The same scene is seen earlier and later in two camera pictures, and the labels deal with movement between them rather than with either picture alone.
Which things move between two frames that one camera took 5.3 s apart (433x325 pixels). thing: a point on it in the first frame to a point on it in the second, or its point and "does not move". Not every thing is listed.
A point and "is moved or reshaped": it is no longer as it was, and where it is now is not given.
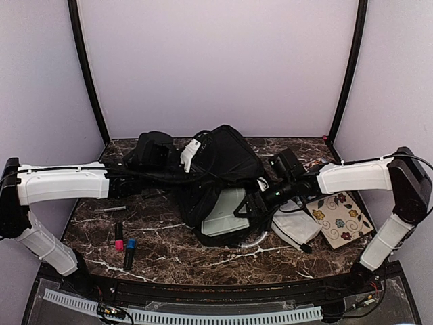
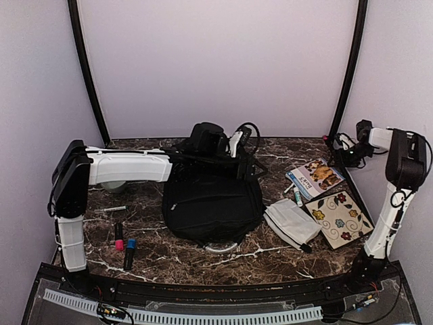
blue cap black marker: (129, 258) does not move
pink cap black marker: (119, 241) does not move
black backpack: (199, 189) is moved or reshaped
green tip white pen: (115, 208) does not move
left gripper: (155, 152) to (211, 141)
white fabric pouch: (294, 225) does not move
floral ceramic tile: (340, 218) does not move
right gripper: (241, 204) to (344, 162)
